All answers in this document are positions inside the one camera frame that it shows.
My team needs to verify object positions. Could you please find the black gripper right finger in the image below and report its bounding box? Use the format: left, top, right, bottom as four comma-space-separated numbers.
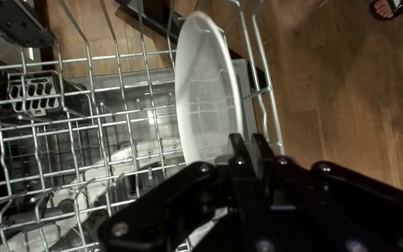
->
250, 131, 403, 252

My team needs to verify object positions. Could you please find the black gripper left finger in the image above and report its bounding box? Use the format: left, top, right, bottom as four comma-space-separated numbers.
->
95, 131, 260, 252

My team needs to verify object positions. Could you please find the white plate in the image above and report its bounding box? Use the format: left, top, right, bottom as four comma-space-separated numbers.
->
173, 10, 246, 166

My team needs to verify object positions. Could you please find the grey cutlery basket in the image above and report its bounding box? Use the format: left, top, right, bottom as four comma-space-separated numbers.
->
4, 68, 64, 117

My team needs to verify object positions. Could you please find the wire dishwasher rack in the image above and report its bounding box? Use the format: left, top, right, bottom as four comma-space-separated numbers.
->
0, 0, 287, 252

